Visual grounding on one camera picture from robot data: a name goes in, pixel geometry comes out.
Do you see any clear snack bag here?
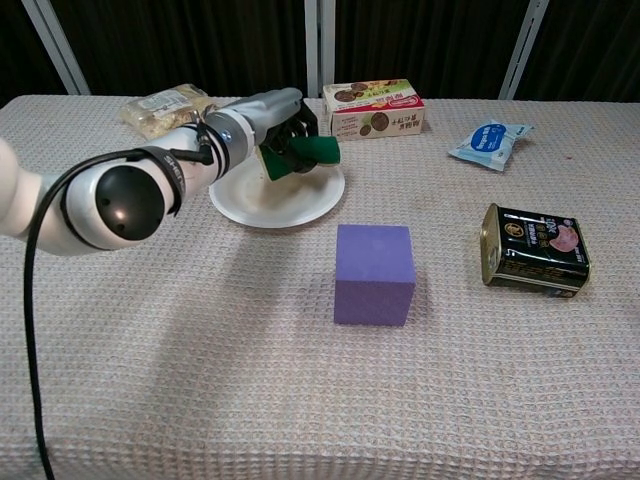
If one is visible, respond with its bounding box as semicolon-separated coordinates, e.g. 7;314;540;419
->
119;83;221;141

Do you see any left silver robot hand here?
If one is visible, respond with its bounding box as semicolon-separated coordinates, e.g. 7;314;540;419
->
205;87;320;175

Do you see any white metal frame post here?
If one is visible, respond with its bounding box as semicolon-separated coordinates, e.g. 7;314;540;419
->
304;0;337;99
498;0;550;100
20;0;92;96

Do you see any beige waffle tablecloth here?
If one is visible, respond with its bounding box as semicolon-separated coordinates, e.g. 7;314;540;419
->
0;94;640;480

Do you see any white round plate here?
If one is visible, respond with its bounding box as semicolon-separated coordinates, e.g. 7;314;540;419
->
208;158;347;230

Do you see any cookie box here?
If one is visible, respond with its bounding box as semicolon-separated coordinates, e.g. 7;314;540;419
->
322;78;426;142

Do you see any green small object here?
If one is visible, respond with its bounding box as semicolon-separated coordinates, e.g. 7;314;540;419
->
259;135;342;182

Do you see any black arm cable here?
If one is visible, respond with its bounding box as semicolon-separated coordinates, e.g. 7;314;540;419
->
23;112;214;480

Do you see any purple foam cube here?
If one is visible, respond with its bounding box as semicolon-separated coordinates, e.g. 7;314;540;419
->
333;224;418;328

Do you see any blue wet wipes pack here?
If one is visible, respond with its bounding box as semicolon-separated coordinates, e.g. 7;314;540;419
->
447;119;535;173

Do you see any black luncheon meat can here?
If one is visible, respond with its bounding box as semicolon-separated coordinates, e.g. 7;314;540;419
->
479;202;592;300

